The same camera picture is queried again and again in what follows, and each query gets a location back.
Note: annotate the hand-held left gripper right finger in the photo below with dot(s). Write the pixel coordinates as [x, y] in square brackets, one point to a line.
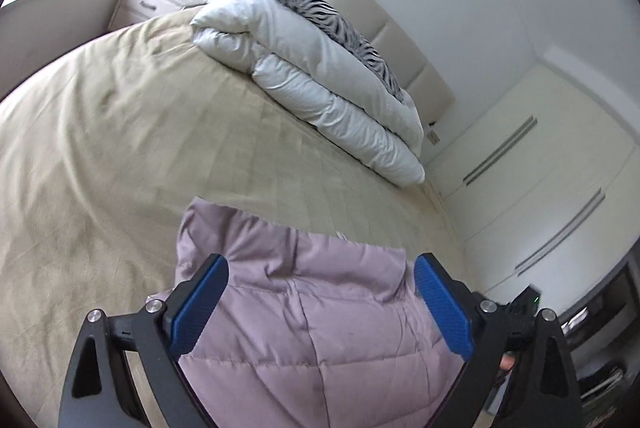
[442, 303]

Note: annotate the mauve hooded puffer coat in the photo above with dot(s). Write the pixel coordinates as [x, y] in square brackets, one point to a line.
[325, 308]

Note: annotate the dark cabinet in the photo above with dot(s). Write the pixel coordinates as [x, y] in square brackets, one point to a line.
[605, 303]

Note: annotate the white folded duvet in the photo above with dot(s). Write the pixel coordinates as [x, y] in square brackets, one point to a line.
[300, 73]

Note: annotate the person's right hand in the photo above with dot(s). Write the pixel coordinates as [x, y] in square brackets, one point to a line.
[507, 362]

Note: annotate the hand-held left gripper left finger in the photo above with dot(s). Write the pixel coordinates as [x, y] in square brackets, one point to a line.
[197, 308]

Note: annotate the bed with beige sheet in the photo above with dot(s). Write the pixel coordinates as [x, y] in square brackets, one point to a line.
[125, 133]

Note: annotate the white wardrobe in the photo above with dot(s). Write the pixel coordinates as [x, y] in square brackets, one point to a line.
[525, 158]

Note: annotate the zebra print pillow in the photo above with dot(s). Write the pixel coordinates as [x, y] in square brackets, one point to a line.
[320, 13]

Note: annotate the wall socket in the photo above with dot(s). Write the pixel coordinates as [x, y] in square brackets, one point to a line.
[434, 138]

